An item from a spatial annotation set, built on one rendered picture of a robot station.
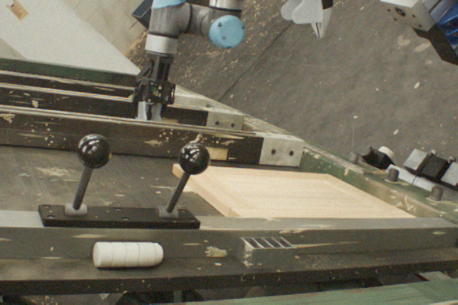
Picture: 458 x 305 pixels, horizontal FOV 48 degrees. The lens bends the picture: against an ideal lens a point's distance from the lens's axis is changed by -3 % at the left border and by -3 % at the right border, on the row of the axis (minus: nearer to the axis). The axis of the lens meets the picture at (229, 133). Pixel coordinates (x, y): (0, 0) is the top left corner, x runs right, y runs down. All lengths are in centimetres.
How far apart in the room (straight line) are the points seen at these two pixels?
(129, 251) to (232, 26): 67
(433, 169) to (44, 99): 100
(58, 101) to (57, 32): 346
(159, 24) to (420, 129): 158
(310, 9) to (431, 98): 192
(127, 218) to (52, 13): 428
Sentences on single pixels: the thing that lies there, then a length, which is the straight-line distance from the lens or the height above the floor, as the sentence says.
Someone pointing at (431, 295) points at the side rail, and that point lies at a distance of 65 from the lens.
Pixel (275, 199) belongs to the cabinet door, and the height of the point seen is 112.
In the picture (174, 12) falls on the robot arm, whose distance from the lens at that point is 128.
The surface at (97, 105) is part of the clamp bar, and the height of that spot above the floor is 130.
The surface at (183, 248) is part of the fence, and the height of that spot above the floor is 135.
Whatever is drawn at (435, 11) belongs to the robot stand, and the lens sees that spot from 146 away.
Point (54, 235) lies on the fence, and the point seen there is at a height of 150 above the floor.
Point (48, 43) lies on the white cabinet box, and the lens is 492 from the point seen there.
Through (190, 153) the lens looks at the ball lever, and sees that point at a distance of 61.
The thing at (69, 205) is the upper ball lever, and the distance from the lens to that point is 65.
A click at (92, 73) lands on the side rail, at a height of 111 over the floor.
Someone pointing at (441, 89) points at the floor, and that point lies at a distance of 266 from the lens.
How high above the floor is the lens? 174
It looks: 30 degrees down
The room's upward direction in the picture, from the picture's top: 48 degrees counter-clockwise
